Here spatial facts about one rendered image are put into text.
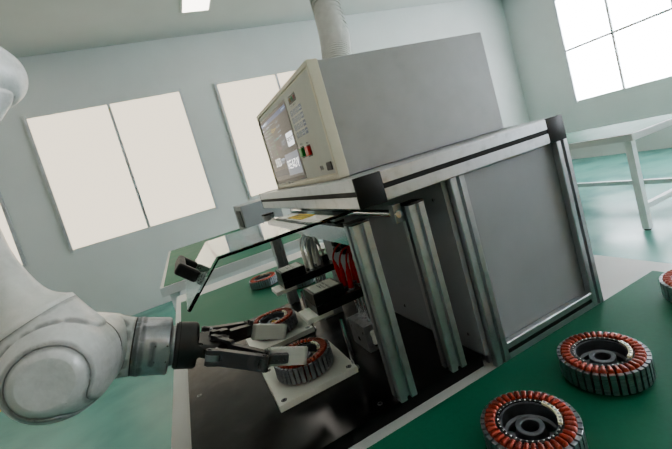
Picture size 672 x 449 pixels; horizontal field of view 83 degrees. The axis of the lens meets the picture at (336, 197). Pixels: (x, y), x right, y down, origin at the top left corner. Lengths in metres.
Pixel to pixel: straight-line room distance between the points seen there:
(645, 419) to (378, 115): 0.55
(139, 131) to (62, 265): 1.83
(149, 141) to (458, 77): 4.94
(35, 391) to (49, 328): 0.06
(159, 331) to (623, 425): 0.64
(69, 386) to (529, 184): 0.71
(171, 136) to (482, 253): 5.07
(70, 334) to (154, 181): 4.96
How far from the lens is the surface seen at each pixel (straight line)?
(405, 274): 0.82
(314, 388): 0.74
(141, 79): 5.68
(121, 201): 5.46
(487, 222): 0.69
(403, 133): 0.72
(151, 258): 5.48
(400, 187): 0.57
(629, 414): 0.65
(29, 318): 0.55
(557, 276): 0.82
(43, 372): 0.51
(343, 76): 0.69
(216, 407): 0.84
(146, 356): 0.70
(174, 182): 5.43
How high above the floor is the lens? 1.15
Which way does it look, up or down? 5 degrees down
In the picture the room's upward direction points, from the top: 16 degrees counter-clockwise
